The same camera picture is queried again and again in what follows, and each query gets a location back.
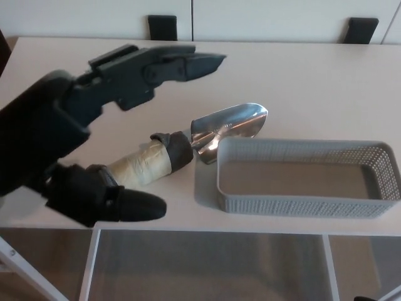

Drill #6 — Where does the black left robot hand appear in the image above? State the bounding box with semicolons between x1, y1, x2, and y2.
0;45;228;228

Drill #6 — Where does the steel garden shovel taped handle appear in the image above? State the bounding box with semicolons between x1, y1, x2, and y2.
103;101;270;191

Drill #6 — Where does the dark brown furniture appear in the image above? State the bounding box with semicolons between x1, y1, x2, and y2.
0;29;14;77

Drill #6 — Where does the white cabinet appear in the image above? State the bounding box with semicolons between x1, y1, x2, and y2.
0;0;401;45

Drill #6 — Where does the grey perforated plastic basket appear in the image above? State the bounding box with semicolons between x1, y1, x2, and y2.
216;136;401;219

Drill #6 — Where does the black cabinet handle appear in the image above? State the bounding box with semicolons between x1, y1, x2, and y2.
345;17;380;45
147;14;179;41

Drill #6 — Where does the white desk with metal frame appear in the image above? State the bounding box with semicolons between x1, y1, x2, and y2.
0;36;401;301

